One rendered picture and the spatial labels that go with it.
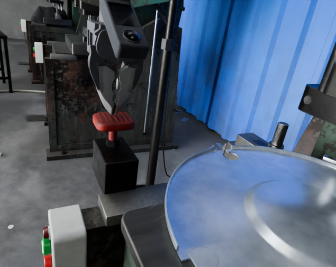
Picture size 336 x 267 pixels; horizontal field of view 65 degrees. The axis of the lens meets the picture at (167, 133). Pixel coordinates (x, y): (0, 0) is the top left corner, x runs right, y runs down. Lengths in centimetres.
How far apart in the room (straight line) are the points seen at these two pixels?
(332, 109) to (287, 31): 164
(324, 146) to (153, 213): 46
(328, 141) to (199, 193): 40
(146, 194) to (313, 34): 153
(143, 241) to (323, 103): 24
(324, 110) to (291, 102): 154
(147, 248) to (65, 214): 28
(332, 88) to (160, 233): 20
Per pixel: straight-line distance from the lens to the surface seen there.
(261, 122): 205
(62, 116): 178
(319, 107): 34
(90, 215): 48
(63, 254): 47
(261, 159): 38
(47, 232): 47
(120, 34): 39
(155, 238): 23
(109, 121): 47
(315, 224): 29
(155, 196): 49
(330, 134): 63
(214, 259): 22
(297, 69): 187
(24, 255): 129
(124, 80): 47
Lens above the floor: 95
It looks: 24 degrees down
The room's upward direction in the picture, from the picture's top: 8 degrees clockwise
